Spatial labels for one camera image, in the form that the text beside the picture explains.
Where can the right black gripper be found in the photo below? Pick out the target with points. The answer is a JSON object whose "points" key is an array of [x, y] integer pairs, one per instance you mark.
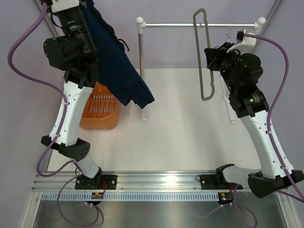
{"points": [[215, 56]]}

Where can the navy blue shorts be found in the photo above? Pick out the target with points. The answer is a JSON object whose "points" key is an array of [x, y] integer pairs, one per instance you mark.
{"points": [[116, 72]]}

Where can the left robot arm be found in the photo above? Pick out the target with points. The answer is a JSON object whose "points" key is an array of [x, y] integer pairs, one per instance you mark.
{"points": [[73, 53]]}

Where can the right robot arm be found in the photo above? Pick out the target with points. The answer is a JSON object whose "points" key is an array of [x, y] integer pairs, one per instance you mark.
{"points": [[241, 73]]}

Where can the white metal clothes rack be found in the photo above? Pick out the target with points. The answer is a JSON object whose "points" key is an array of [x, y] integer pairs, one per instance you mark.
{"points": [[141, 24]]}

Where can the orange plastic basket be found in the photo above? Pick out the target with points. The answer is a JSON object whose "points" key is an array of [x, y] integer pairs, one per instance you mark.
{"points": [[101, 111]]}

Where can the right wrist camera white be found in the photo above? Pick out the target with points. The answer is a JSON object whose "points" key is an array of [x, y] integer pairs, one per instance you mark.
{"points": [[244, 44]]}

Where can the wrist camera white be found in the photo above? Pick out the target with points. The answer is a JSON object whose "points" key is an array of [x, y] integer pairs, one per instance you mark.
{"points": [[60, 5], [244, 44]]}

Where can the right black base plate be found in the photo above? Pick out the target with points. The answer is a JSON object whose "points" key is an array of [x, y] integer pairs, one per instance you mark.
{"points": [[213, 182]]}

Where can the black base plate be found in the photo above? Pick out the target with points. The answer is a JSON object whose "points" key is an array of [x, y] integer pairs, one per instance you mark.
{"points": [[213, 182], [100, 182]]}

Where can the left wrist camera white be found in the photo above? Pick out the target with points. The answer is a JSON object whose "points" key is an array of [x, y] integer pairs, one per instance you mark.
{"points": [[60, 5]]}

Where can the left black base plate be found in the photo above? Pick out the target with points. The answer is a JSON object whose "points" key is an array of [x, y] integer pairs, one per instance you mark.
{"points": [[100, 182]]}

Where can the white slotted cable duct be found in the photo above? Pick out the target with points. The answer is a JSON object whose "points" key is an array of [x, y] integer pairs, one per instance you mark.
{"points": [[133, 196]]}

